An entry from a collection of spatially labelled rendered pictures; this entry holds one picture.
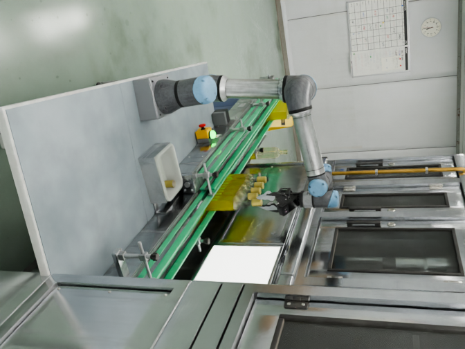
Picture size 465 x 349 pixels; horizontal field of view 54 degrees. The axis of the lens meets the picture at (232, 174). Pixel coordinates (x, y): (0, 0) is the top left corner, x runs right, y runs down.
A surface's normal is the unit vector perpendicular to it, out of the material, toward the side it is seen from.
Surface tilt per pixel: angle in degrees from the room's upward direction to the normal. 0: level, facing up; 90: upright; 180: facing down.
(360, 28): 90
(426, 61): 90
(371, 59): 90
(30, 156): 0
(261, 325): 90
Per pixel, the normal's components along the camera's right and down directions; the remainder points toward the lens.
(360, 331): -0.18, -0.90
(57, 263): 0.94, -0.04
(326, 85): -0.29, 0.44
